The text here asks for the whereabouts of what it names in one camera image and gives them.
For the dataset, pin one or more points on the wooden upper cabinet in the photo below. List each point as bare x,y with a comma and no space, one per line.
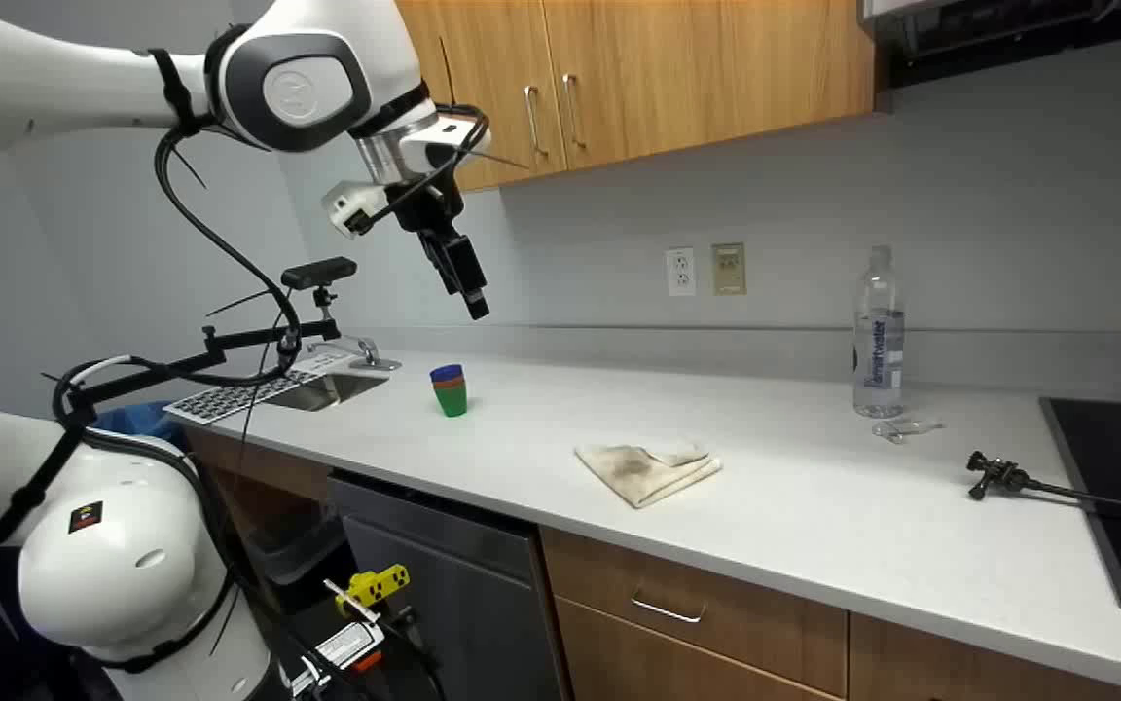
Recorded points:
700,64

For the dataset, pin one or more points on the stacked green blue cups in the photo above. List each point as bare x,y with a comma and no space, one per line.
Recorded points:
447,396

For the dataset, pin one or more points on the black stereo camera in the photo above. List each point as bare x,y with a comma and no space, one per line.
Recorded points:
318,274

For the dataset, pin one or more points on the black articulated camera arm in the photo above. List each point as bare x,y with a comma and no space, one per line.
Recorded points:
250,342

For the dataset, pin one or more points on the metal sink faucet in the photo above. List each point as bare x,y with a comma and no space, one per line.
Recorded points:
364,353

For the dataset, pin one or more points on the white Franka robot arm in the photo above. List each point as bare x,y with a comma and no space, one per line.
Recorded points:
41,81

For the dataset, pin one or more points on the dark steel dishwasher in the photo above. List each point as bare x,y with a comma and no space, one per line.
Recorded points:
458,587

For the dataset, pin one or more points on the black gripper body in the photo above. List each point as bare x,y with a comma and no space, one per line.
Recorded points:
443,238

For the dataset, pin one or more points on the black range hood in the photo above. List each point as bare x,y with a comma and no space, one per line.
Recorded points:
1029,33

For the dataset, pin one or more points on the steel kitchen sink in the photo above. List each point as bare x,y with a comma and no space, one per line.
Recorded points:
328,391

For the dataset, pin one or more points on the blue bin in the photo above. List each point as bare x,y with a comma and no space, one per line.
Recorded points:
144,421

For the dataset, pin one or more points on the white red box device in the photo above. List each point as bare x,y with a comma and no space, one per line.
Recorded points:
347,648

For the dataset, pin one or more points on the clear plastic wrapper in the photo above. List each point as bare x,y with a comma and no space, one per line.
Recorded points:
908,428

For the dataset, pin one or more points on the beige wall switch plate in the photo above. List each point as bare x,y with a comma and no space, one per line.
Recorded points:
728,269

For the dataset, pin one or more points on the dark grey waste bin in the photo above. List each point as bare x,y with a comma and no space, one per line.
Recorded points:
294,551

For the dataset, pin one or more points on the beige cloth towel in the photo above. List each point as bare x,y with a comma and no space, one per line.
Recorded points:
642,474

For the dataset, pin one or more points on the wooden cabinet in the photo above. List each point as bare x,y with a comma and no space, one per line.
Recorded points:
728,623
700,64

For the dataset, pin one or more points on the clear plastic water bottle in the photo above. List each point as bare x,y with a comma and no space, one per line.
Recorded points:
875,353

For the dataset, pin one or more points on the wooden lower cabinet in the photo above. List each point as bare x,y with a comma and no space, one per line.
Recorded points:
728,623

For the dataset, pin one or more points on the white wall power outlet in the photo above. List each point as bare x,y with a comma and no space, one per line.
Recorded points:
680,274

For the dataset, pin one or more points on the black camera clamp mount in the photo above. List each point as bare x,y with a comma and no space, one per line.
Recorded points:
996,477

